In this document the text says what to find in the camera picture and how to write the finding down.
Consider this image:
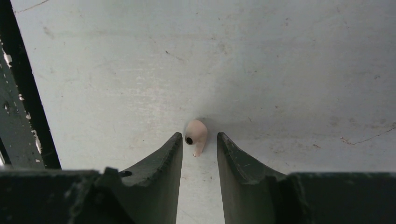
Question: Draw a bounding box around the beige earbud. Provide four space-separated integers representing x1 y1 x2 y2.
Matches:
184 119 208 157

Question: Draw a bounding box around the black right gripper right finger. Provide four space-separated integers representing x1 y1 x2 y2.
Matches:
217 132 396 224

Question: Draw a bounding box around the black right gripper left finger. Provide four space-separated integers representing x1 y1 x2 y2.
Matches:
0 132 183 224

